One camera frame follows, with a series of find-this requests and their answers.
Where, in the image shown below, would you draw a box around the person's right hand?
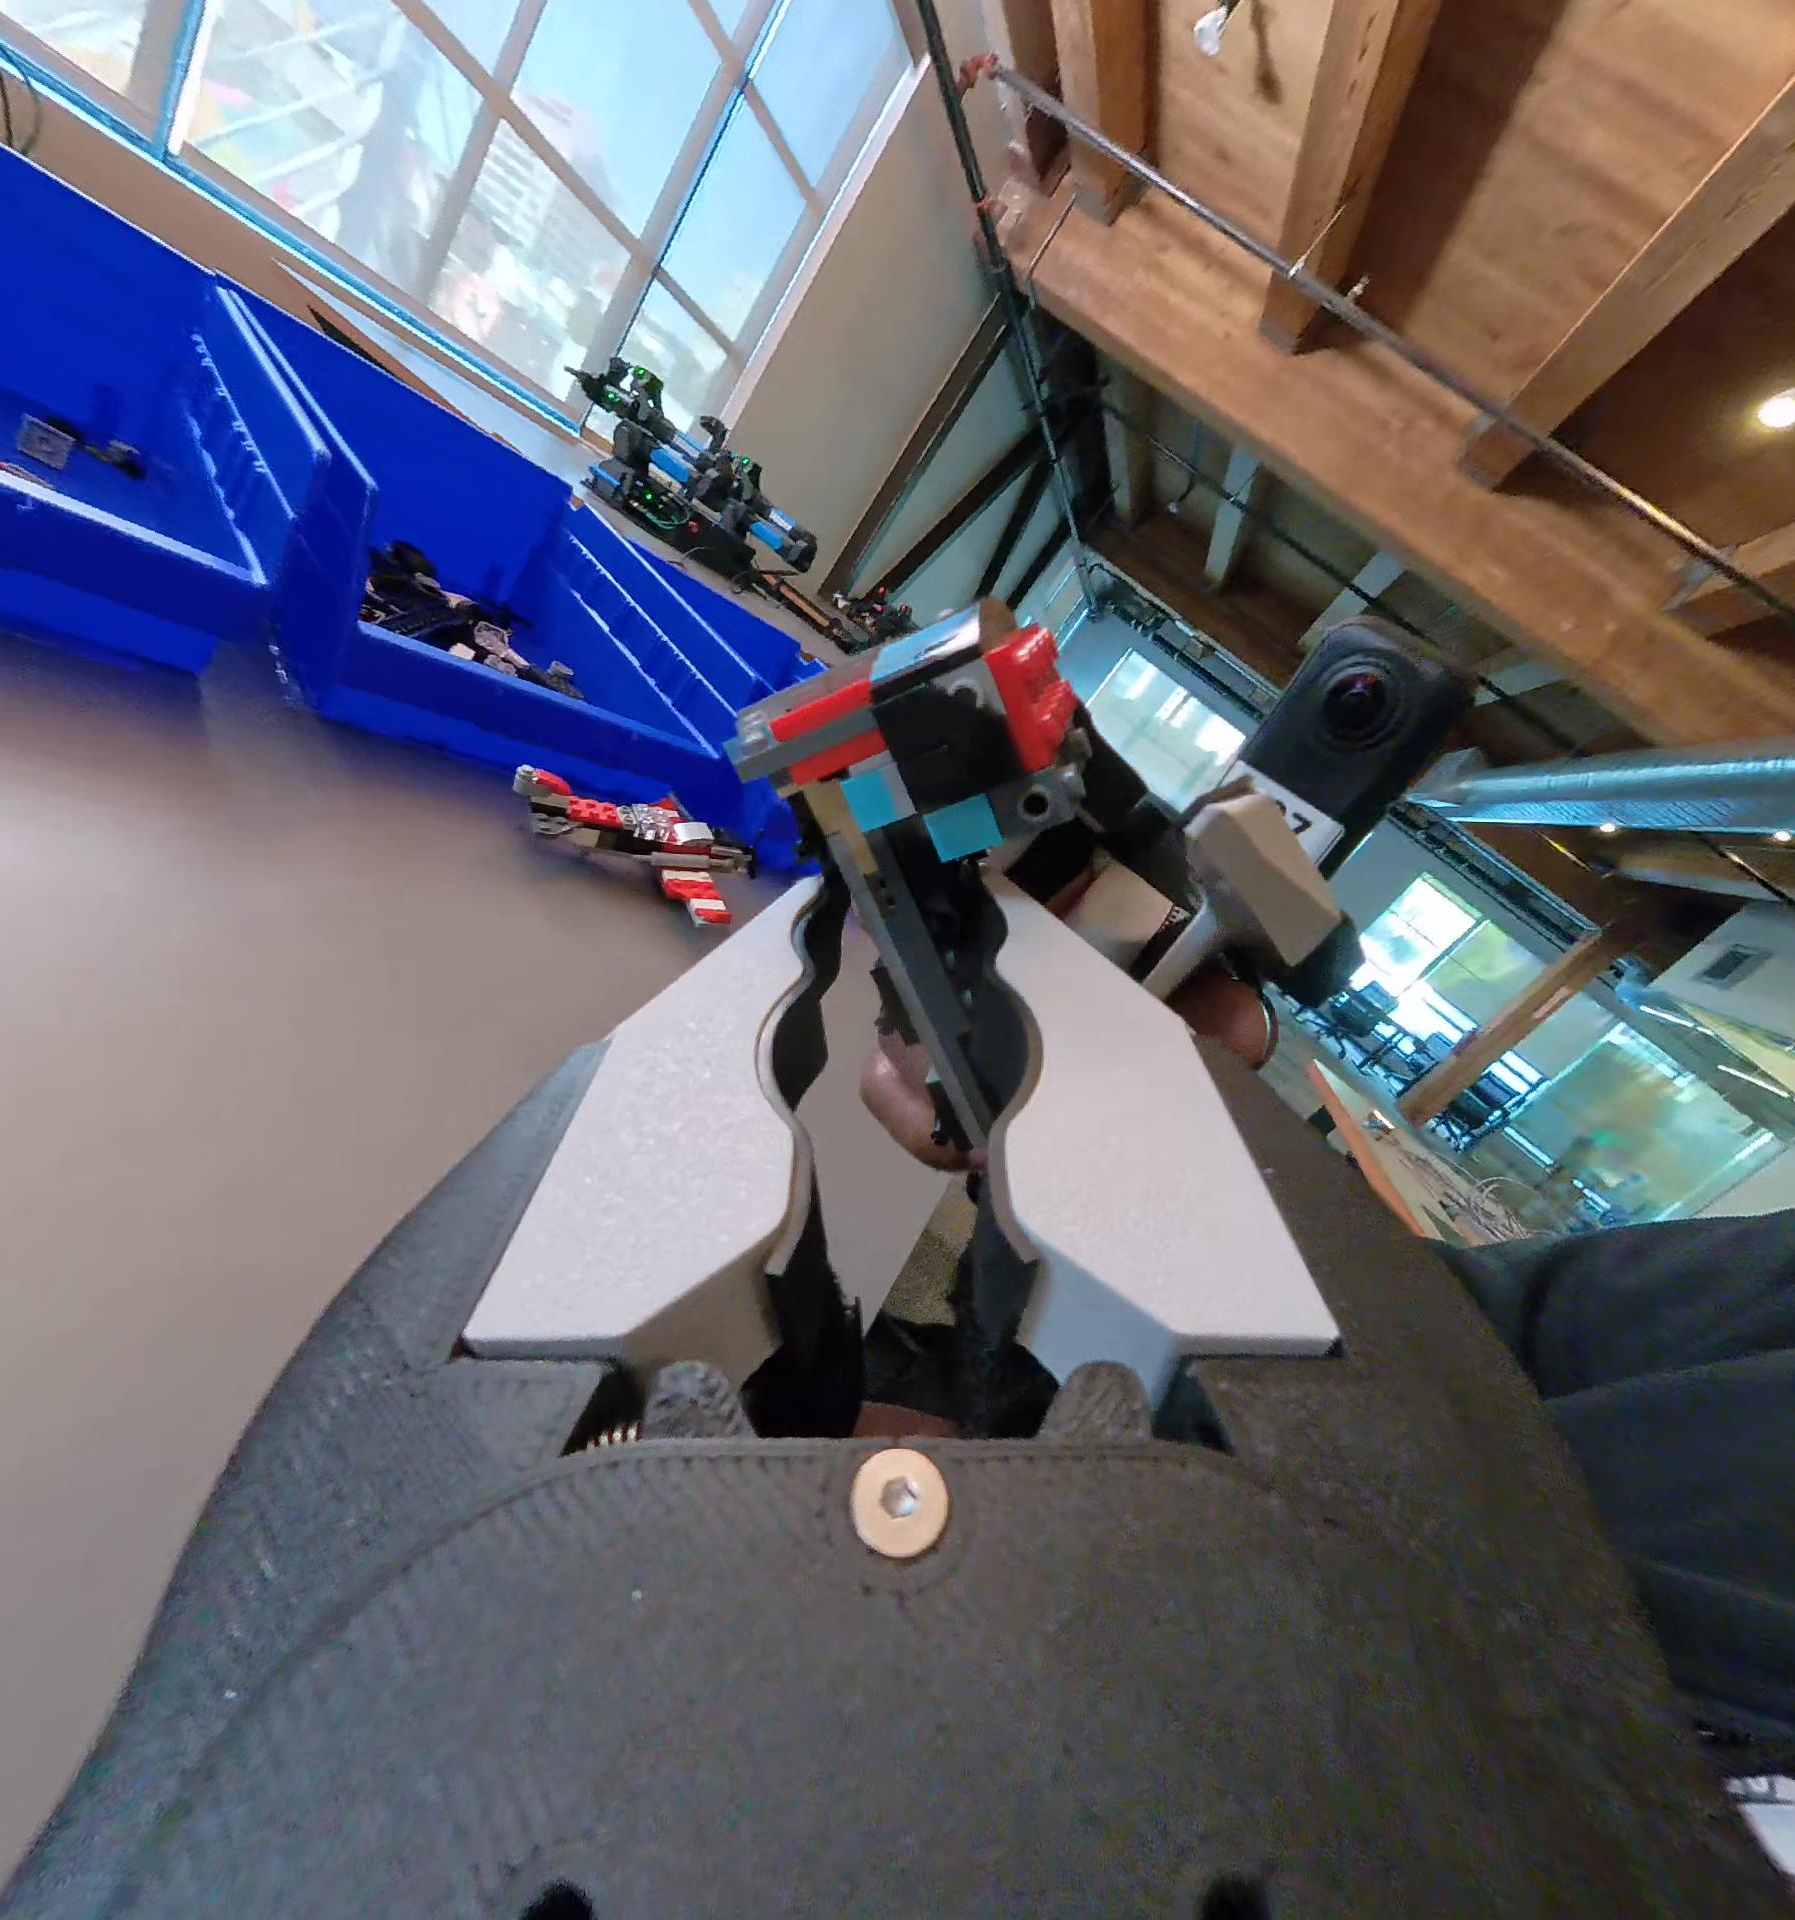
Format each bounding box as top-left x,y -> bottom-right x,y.
858,965 -> 1277,1171

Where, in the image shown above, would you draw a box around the silver ventilation duct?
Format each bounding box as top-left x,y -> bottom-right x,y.
1415,741 -> 1795,833

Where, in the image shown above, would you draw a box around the pile of dark toy bricks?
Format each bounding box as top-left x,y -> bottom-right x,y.
359,541 -> 588,702

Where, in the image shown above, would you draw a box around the red white toy brick assembly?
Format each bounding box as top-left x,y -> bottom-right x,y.
514,765 -> 759,929

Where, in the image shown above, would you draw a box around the large grid window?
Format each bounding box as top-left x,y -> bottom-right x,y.
0,0 -> 920,452

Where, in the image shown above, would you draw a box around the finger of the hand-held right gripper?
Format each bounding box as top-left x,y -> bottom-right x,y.
1054,865 -> 1203,995
1186,787 -> 1345,973

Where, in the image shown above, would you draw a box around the toy brick truck model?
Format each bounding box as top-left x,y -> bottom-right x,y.
727,601 -> 1123,1174

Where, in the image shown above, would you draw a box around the person's dark clothing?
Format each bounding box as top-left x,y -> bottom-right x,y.
1438,1199 -> 1795,1787

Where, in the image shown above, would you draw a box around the grey desk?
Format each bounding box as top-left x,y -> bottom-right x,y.
0,601 -> 900,1920

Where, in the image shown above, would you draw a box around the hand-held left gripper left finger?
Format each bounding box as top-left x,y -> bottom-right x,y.
462,874 -> 839,1362

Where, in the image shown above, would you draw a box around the robot arms by window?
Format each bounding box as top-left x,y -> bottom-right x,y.
568,357 -> 820,575

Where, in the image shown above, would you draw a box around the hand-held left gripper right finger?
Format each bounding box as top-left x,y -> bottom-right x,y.
982,881 -> 1345,1391

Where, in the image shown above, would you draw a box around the scattered small toy bricks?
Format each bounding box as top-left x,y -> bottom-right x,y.
0,413 -> 150,483

